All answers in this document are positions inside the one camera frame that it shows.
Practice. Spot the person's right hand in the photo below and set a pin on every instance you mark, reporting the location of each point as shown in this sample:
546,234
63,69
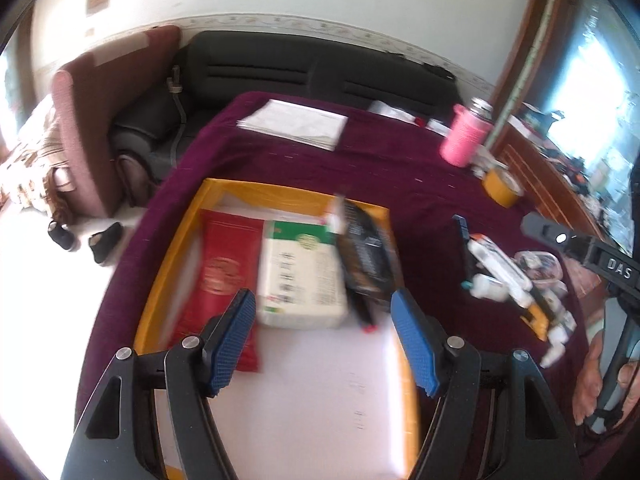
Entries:
590,380

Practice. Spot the black marker red cap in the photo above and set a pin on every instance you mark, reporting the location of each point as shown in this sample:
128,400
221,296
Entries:
362,315

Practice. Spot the shallow yellow cardboard tray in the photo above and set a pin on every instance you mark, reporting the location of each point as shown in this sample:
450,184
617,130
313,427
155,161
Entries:
167,280

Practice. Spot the black marker blue cap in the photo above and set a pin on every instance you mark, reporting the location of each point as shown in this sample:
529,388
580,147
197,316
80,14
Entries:
461,250

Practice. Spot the plain white plastic bottle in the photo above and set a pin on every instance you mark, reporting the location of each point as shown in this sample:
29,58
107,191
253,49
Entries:
487,287

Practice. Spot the clear plastic bag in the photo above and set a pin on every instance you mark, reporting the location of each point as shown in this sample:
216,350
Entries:
539,266

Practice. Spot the red foil packet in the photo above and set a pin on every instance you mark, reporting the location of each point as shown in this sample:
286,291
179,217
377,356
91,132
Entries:
220,270

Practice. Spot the striped patterned blanket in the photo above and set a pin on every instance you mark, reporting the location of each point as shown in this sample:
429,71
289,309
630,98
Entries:
30,160

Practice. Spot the white green medicine box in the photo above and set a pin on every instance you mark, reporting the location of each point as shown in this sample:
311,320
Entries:
300,285

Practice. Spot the yellow tape roll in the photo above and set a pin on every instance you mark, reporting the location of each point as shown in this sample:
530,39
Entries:
500,192

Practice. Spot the black marker orange caps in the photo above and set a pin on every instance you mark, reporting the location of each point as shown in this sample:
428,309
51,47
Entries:
532,317

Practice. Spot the white paper sheets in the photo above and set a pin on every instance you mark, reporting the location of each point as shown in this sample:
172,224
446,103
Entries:
295,122

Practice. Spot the black leather sofa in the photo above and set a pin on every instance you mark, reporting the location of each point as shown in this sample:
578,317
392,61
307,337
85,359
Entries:
260,65

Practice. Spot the wooden cabinet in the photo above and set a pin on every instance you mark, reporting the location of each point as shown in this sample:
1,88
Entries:
530,170

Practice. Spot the maroon armchair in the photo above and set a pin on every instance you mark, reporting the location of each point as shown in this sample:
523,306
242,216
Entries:
100,110

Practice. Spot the pink sleeved bottle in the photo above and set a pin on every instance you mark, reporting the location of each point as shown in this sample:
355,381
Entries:
462,135

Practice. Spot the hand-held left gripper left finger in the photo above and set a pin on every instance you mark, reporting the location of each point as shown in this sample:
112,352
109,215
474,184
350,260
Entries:
232,345

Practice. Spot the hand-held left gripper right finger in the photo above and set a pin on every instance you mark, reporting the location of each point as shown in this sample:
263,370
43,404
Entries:
415,345

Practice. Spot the black snack packet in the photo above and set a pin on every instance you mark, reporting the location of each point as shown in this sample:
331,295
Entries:
365,255

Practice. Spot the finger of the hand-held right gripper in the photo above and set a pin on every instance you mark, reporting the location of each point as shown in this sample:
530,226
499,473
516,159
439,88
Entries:
550,232

